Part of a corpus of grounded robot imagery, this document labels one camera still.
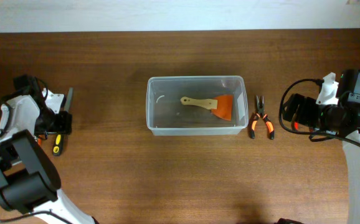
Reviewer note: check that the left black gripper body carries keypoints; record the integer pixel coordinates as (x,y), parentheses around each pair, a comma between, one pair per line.
(62,122)

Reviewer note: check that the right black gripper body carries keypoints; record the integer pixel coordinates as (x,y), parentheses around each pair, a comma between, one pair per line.
(296,109)

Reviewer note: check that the file with yellow-black handle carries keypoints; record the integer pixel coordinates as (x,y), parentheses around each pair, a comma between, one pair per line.
(58,147)

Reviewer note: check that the orange scraper wooden handle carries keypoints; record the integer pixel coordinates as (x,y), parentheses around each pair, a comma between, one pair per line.
(220,106)

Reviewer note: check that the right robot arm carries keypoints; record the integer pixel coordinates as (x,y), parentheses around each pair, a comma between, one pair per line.
(334,114)

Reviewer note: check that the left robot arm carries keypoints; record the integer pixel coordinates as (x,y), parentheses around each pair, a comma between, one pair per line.
(29,181)

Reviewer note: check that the clear plastic container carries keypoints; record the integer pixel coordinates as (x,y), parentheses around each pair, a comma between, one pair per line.
(167,116)

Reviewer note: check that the dark object at edge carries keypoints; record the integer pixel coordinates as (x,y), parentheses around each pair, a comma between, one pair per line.
(287,221)

